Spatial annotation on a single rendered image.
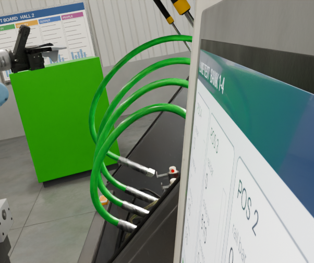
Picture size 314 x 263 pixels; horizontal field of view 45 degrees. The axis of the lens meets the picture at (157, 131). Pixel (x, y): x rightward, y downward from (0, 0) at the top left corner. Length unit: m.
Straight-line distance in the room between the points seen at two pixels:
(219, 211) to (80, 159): 4.14
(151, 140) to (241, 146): 1.08
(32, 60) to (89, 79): 2.75
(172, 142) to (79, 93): 3.02
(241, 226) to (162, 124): 1.07
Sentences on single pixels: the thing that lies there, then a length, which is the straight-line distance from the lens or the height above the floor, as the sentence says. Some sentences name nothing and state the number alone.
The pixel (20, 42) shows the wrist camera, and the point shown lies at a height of 1.49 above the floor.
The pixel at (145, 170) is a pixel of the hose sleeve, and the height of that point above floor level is 1.11.
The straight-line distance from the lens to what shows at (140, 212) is 0.80.
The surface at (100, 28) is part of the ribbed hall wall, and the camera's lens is 7.37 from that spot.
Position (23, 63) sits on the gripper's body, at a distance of 1.49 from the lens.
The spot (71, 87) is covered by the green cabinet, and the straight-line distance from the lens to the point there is 4.19.
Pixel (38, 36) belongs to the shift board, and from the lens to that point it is 7.43.
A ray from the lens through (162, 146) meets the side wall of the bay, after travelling 1.25.
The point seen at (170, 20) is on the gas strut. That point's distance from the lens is 1.19.
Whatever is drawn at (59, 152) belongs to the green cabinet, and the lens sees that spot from 4.31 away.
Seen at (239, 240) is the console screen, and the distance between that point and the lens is 0.17.
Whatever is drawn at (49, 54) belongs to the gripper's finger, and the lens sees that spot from 1.47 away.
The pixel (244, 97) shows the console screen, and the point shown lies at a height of 1.40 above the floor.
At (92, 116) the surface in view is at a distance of 0.91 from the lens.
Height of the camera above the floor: 1.43
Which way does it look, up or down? 14 degrees down
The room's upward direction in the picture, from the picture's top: 10 degrees counter-clockwise
